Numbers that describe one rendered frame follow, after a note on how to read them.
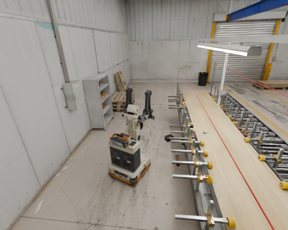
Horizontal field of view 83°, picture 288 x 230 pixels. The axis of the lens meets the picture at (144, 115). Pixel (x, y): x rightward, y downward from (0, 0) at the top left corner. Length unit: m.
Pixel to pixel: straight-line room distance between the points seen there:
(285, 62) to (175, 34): 6.44
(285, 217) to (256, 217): 0.26
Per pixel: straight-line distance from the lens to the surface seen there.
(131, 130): 3.14
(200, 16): 10.71
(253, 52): 1.79
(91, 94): 4.75
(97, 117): 4.97
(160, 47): 10.49
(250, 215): 2.09
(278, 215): 2.22
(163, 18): 10.54
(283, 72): 12.68
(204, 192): 2.48
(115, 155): 3.14
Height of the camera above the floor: 2.45
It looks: 24 degrees down
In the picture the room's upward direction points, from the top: 2 degrees counter-clockwise
